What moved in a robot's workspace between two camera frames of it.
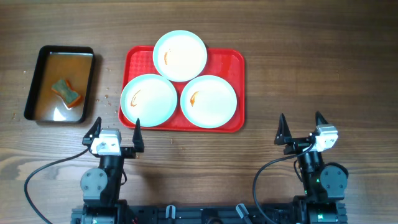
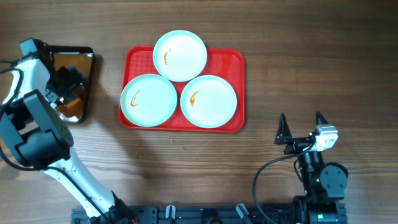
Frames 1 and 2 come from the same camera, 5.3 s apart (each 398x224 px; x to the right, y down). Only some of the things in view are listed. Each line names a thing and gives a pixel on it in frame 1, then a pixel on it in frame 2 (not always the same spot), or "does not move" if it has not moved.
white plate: (150, 98) does not move
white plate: (180, 56) does not move
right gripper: (284, 137) does not move
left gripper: (127, 153) → (71, 78)
